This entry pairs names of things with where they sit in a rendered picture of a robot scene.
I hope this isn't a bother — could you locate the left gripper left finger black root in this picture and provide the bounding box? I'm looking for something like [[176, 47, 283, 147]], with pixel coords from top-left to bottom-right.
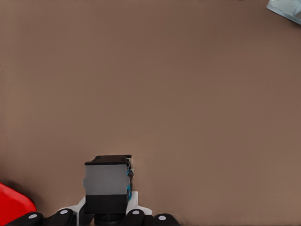
[[7, 197, 87, 226]]

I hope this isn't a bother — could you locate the left gripper right finger black root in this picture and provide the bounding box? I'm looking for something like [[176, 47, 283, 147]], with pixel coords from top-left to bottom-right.
[[121, 191, 181, 226]]

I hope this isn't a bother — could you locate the grey and black switch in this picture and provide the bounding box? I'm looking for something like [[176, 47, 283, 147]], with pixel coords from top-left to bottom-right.
[[82, 154, 135, 225]]

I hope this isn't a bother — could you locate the red tray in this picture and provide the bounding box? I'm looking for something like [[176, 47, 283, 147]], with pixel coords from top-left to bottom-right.
[[0, 182, 38, 226]]

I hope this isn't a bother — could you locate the silver frame post foot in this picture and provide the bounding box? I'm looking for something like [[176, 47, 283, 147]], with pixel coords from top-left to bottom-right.
[[266, 0, 301, 25]]

